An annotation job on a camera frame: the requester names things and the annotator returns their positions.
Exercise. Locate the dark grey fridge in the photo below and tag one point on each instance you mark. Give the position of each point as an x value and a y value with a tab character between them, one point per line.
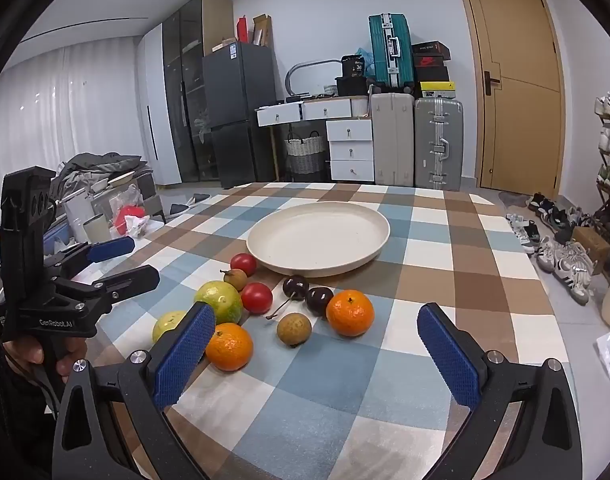
235	110

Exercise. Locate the cream round plate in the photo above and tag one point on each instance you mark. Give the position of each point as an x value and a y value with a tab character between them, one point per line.
317	232

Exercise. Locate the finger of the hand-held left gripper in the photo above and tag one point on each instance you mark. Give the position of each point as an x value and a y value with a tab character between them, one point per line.
130	282
112	249

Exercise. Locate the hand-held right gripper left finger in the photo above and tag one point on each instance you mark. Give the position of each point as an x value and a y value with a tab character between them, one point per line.
185	355

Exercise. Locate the yellow round fruit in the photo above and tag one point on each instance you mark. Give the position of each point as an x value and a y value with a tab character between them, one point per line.
167	324

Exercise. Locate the scattered sneakers group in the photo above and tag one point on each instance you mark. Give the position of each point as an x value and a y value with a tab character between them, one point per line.
565	260

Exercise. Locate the woven laundry basket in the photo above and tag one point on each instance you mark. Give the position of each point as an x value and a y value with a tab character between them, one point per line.
305	155

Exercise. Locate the person's left hand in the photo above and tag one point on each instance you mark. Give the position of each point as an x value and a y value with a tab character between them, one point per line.
67	357

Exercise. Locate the white curtain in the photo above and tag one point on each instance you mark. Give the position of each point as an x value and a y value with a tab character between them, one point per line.
60	125

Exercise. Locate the dark cherry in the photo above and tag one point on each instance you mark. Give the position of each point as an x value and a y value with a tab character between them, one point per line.
295	287
319	300

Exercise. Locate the black storage box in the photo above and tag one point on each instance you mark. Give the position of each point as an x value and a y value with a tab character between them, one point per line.
352	86

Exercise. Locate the bent chrome tube frame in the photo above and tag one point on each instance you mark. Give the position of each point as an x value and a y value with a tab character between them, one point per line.
310	64

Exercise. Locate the wooden door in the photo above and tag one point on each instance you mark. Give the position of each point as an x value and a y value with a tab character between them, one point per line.
525	135

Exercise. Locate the red plastic bag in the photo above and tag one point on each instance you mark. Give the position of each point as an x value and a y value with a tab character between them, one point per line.
127	217

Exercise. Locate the person's left forearm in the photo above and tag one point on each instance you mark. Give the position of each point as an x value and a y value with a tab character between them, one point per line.
15	425

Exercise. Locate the grey door mat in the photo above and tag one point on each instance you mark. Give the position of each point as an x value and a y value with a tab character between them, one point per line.
515	199

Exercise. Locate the brown kiwi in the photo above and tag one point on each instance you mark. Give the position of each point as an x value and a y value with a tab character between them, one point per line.
294	329

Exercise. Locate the brown cardboard box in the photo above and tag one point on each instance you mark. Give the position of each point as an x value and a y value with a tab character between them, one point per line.
591	242

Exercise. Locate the black tub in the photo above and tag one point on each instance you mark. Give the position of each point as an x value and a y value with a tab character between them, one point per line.
354	66

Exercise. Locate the orange mandarin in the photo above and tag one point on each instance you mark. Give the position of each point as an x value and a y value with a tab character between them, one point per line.
230	347
350	312

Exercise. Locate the yellow and black box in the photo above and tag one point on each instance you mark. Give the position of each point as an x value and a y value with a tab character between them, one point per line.
437	86

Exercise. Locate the silver suitcase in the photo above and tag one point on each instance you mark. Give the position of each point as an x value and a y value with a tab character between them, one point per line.
437	145

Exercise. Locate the open cardboard box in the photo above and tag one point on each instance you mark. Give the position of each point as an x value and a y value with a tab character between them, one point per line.
262	30

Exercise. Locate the small brown pear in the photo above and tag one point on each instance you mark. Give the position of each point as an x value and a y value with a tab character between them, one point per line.
235	279

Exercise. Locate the pile of grey clothes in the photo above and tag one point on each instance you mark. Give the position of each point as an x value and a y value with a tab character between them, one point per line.
100	165

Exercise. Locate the dark glass-door cabinet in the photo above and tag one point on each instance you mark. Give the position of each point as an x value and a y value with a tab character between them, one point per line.
182	85

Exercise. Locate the blue plastic bag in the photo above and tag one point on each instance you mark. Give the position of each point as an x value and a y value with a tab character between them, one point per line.
369	60

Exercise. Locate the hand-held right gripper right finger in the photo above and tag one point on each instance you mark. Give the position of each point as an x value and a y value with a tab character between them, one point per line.
447	355

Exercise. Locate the black shoe box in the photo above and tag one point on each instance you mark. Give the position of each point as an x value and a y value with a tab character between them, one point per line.
429	48

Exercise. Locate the white cylindrical bin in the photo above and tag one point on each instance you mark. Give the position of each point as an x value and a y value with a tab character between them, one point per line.
96	229

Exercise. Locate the beige suitcase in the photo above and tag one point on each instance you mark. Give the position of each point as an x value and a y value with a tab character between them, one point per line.
392	140

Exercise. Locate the red tomato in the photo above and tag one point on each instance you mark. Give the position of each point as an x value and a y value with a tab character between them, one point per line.
256	298
244	263

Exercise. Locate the checked tablecloth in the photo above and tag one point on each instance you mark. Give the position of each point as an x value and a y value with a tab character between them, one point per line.
435	270

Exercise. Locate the teal suitcase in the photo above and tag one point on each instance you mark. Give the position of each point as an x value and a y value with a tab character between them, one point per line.
390	50

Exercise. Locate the white slatted basket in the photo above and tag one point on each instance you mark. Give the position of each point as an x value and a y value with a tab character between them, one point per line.
329	90

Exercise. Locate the dark slippers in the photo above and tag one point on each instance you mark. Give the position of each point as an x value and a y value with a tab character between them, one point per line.
187	202

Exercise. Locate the white drawer desk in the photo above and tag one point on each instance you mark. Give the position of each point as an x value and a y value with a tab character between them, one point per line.
350	150

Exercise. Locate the green speckled round fruit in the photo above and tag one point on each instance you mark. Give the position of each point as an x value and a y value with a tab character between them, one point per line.
220	300

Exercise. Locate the white wardrobe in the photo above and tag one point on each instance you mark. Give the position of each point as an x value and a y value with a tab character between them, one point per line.
157	110

